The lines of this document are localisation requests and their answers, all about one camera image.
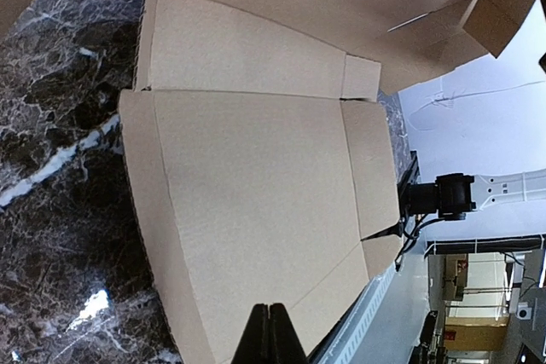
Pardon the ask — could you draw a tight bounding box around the brown cardboard box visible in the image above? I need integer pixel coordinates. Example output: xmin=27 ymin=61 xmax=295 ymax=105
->
xmin=1 ymin=0 xmax=535 ymax=363

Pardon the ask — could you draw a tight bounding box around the white slotted cable duct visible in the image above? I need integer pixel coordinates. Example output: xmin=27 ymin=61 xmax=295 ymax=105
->
xmin=310 ymin=263 xmax=396 ymax=364

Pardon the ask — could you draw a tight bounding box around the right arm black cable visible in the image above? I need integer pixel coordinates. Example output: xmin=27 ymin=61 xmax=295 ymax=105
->
xmin=394 ymin=214 xmax=443 ymax=271

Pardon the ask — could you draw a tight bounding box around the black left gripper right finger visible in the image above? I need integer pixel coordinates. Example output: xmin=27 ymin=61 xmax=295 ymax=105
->
xmin=269 ymin=303 xmax=307 ymax=364

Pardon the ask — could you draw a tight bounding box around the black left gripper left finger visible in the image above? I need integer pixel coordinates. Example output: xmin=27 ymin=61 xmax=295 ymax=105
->
xmin=231 ymin=304 xmax=270 ymax=364

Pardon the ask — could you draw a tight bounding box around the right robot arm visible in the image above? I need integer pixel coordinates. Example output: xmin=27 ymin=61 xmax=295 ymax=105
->
xmin=399 ymin=170 xmax=545 ymax=221

